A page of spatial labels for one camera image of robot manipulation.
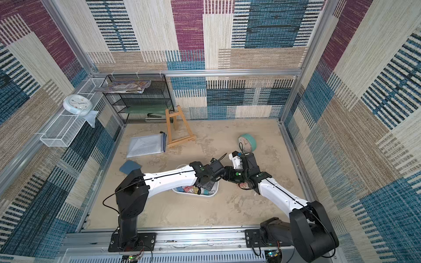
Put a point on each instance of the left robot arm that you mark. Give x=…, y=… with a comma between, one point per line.
x=134, y=191

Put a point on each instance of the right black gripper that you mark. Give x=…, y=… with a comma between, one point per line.
x=235, y=174

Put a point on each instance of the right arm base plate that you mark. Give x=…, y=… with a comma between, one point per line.
x=260, y=238

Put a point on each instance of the green round alarm clock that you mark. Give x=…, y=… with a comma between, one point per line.
x=247, y=143

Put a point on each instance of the clear zip document pouch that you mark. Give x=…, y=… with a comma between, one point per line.
x=147, y=145

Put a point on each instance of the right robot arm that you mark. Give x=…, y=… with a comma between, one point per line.
x=309, y=229

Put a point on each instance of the magazine on shelf top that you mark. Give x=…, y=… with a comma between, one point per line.
x=124, y=87

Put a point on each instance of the white round clock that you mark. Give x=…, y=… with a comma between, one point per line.
x=77, y=105

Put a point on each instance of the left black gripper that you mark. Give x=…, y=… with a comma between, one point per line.
x=212, y=182

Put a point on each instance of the blue folded cloth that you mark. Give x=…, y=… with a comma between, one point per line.
x=129, y=166

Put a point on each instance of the wooden mini easel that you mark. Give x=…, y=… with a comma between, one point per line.
x=173, y=118

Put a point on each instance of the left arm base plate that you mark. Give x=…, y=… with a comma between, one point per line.
x=145, y=241

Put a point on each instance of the white wire wall basket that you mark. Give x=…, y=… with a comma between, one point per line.
x=65, y=127

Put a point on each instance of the black wire mesh shelf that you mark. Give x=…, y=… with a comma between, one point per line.
x=149, y=106

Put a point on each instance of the white plastic storage box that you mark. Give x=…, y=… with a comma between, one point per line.
x=208, y=191

